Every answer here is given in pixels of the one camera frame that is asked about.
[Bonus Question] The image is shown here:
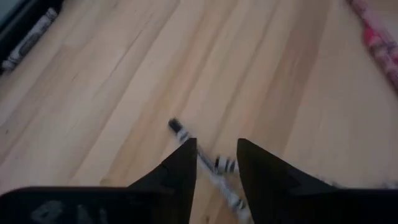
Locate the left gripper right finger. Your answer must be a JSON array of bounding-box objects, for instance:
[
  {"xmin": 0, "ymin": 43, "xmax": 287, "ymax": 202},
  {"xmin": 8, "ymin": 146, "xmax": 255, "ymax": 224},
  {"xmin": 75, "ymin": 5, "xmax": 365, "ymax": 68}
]
[{"xmin": 236, "ymin": 139, "xmax": 338, "ymax": 224}]

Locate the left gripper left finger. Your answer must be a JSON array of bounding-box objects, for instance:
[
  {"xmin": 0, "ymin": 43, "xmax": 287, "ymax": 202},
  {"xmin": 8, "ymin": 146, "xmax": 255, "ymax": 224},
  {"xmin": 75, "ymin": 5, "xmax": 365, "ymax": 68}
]
[{"xmin": 127, "ymin": 138, "xmax": 198, "ymax": 224}]

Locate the gray crayon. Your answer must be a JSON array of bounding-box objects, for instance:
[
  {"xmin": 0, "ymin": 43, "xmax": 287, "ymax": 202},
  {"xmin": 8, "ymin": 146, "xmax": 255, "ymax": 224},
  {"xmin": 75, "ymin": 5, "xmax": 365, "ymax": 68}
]
[
  {"xmin": 1, "ymin": 7, "xmax": 59, "ymax": 72},
  {"xmin": 213, "ymin": 155, "xmax": 240, "ymax": 175},
  {"xmin": 167, "ymin": 117, "xmax": 251, "ymax": 223}
]

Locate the black plastic basket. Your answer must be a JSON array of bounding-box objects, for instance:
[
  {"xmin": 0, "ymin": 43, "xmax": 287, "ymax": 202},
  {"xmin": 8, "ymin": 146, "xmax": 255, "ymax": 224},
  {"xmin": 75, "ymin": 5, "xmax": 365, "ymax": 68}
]
[{"xmin": 0, "ymin": 0, "xmax": 66, "ymax": 75}]

